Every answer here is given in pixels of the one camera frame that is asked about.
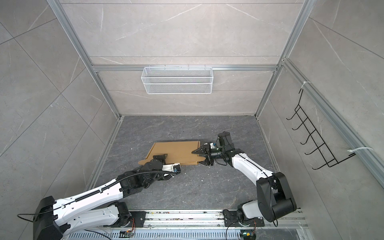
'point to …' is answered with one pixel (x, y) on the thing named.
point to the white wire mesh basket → (177, 80)
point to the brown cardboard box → (179, 152)
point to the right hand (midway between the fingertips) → (195, 156)
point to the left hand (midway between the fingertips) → (167, 157)
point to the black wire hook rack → (331, 161)
